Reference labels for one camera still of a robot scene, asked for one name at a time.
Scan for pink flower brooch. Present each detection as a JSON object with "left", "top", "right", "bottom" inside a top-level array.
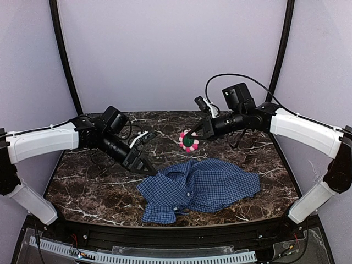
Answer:
[{"left": 179, "top": 129, "right": 199, "bottom": 152}]

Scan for blue checkered shirt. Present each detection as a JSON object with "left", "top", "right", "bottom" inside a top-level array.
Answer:
[{"left": 137, "top": 158, "right": 260, "bottom": 224}]

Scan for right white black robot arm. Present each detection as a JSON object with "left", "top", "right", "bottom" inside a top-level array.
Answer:
[{"left": 187, "top": 83, "right": 351, "bottom": 226}]

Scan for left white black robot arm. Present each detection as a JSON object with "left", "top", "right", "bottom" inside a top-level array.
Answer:
[{"left": 1, "top": 106, "right": 157, "bottom": 226}]

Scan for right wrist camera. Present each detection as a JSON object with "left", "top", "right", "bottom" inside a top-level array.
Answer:
[{"left": 194, "top": 96, "right": 220, "bottom": 118}]

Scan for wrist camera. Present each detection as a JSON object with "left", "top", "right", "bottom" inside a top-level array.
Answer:
[
  {"left": 194, "top": 96, "right": 220, "bottom": 118},
  {"left": 129, "top": 131, "right": 156, "bottom": 149}
]

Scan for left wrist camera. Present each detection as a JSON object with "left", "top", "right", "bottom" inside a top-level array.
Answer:
[{"left": 129, "top": 131, "right": 156, "bottom": 149}]

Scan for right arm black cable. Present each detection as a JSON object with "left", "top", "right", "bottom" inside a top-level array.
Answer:
[{"left": 205, "top": 73, "right": 299, "bottom": 118}]

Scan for right black frame post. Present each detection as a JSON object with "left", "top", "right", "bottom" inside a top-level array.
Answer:
[{"left": 265, "top": 0, "right": 295, "bottom": 102}]

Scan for black frame post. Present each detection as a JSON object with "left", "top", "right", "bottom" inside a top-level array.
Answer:
[
  {"left": 265, "top": 0, "right": 295, "bottom": 102},
  {"left": 48, "top": 0, "right": 83, "bottom": 115}
]

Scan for white slotted cable duct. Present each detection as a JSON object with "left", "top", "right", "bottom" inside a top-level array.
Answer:
[{"left": 40, "top": 239, "right": 258, "bottom": 263}]

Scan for black aluminium front rail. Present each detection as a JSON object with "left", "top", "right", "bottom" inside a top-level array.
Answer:
[{"left": 65, "top": 219, "right": 287, "bottom": 251}]

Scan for left black frame post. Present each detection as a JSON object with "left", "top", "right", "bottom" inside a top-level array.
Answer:
[{"left": 48, "top": 0, "right": 83, "bottom": 115}]

